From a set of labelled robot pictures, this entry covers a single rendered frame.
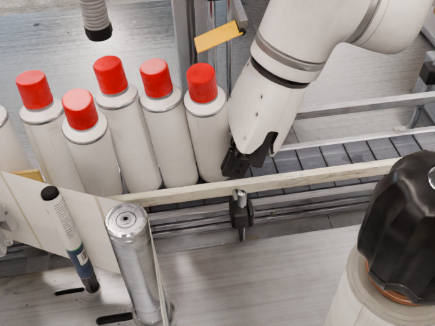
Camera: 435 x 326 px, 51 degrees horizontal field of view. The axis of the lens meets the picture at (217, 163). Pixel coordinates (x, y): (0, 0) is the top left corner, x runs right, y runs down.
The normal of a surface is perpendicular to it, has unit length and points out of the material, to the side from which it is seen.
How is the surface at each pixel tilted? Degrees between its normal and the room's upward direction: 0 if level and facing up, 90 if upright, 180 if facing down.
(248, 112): 69
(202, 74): 9
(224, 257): 0
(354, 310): 91
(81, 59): 0
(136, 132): 85
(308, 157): 0
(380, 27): 85
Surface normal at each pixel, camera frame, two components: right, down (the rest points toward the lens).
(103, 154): 0.69, 0.63
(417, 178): -0.20, -0.69
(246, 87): -0.93, -0.11
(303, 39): -0.11, 0.62
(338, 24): 0.07, 0.72
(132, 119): 0.68, 0.46
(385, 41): -0.12, 0.86
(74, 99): 0.11, -0.56
